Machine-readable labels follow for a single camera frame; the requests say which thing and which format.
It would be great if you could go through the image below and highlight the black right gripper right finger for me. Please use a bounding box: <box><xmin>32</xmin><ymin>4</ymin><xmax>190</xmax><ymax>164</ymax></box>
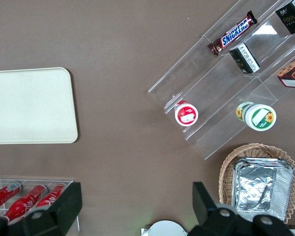
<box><xmin>188</xmin><ymin>181</ymin><xmax>239</xmax><ymax>236</ymax></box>

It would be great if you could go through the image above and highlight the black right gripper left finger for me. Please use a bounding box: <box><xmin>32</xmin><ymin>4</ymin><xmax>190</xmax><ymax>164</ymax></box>
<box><xmin>21</xmin><ymin>182</ymin><xmax>83</xmax><ymax>236</ymax></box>

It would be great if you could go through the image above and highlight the tan wicker basket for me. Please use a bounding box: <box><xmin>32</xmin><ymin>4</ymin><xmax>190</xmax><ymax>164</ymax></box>
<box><xmin>219</xmin><ymin>144</ymin><xmax>295</xmax><ymax>224</ymax></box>

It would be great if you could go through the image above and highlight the cream plastic tray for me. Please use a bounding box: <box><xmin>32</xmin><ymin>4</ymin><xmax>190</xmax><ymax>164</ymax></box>
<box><xmin>0</xmin><ymin>67</ymin><xmax>79</xmax><ymax>145</ymax></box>

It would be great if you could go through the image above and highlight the red cola bottle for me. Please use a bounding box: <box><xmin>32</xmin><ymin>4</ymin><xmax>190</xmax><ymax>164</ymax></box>
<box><xmin>0</xmin><ymin>184</ymin><xmax>22</xmax><ymax>212</ymax></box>
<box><xmin>3</xmin><ymin>184</ymin><xmax>49</xmax><ymax>223</ymax></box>
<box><xmin>35</xmin><ymin>183</ymin><xmax>67</xmax><ymax>209</ymax></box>

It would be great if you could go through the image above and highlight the clear acrylic bottle rack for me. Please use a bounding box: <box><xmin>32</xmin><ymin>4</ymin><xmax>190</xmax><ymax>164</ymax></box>
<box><xmin>0</xmin><ymin>178</ymin><xmax>81</xmax><ymax>234</ymax></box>

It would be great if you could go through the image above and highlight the stacked aluminium foil container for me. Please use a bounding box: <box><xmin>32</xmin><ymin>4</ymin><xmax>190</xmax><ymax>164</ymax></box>
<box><xmin>232</xmin><ymin>158</ymin><xmax>295</xmax><ymax>222</ymax></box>

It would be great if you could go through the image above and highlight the white cup red lid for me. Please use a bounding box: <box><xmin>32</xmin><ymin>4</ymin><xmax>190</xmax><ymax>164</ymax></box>
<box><xmin>174</xmin><ymin>99</ymin><xmax>199</xmax><ymax>127</ymax></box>

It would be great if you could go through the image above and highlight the white cup green sunflower lid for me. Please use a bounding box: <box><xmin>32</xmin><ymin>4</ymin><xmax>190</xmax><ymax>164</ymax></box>
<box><xmin>235</xmin><ymin>101</ymin><xmax>277</xmax><ymax>132</ymax></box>

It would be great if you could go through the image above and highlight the clear acrylic stepped shelf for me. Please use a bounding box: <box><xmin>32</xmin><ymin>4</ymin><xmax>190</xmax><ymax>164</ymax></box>
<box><xmin>147</xmin><ymin>0</ymin><xmax>295</xmax><ymax>161</ymax></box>

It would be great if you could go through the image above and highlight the small black carton box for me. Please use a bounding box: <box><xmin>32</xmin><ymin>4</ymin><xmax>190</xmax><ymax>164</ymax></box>
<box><xmin>228</xmin><ymin>42</ymin><xmax>261</xmax><ymax>75</ymax></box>
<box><xmin>275</xmin><ymin>0</ymin><xmax>295</xmax><ymax>35</ymax></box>

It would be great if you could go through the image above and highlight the Snickers chocolate bar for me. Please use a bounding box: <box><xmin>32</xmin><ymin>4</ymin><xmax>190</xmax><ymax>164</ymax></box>
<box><xmin>206</xmin><ymin>10</ymin><xmax>258</xmax><ymax>58</ymax></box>

